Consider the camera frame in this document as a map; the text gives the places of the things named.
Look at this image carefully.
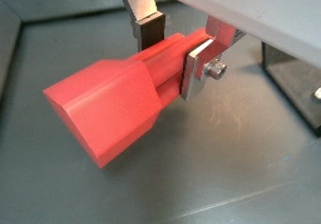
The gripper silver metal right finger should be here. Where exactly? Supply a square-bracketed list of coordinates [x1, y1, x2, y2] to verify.
[181, 17, 245, 100]

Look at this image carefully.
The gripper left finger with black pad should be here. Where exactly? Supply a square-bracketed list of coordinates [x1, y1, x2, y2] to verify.
[123, 0, 166, 52]

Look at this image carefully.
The red three prong object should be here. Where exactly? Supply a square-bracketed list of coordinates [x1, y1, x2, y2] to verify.
[44, 29, 210, 167]

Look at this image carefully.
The black curved fixture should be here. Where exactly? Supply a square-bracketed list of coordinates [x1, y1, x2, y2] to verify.
[262, 43, 321, 137]

